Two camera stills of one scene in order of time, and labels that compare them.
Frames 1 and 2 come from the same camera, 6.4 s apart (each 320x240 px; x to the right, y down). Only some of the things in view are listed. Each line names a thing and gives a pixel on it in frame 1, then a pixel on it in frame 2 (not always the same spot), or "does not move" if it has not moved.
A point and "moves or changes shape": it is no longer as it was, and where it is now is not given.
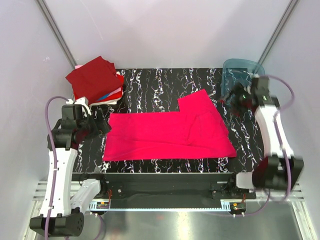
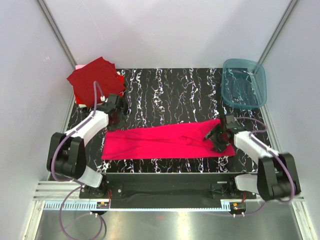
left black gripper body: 93,127 → 119,117
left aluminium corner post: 57,32 does not move
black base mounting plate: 166,190 does not move
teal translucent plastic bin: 236,70 does not move
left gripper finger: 104,122 → 116,126
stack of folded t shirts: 98,81 does not move
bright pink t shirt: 196,131 moves or changes shape
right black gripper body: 240,97 → 219,137
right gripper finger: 237,111 → 219,148
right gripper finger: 227,98 → 216,129
